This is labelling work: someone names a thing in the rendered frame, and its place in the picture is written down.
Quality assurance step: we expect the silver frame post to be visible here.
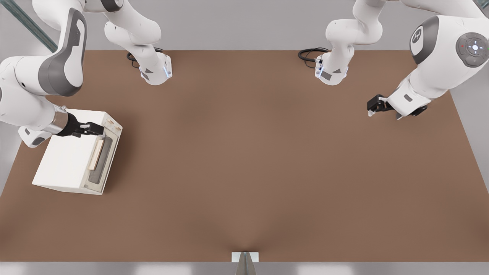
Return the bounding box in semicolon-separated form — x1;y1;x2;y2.
0;0;58;53
232;252;259;275
473;0;489;18

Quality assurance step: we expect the white oven door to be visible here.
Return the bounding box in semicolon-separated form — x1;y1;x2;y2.
84;118;123;196

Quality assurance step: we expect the white oven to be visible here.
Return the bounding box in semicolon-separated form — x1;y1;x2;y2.
32;109;123;196

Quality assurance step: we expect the pale oven door handle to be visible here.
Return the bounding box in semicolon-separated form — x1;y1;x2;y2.
88;139;105;171

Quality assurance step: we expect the black cable loop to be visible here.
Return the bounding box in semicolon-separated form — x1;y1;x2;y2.
298;47;330;69
126;47;165;70

